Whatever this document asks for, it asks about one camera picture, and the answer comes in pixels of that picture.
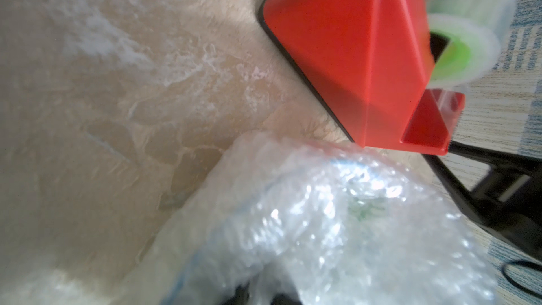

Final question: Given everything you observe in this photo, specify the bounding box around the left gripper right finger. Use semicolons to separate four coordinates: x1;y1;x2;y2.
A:
270;292;303;305

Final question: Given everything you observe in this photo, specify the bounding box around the red tape dispenser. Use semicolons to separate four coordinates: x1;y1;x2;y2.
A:
258;0;465;155

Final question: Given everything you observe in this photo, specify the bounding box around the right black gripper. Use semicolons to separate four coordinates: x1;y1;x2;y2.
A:
423;141;541;261

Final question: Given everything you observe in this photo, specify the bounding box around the clear adhesive tape roll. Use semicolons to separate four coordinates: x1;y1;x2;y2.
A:
425;0;517;89

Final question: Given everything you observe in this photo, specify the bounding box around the clear bubble wrap sheet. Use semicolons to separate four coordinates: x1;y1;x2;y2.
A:
114;133;500;304

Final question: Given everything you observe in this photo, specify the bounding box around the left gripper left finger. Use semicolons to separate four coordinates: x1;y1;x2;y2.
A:
222;284;250;305

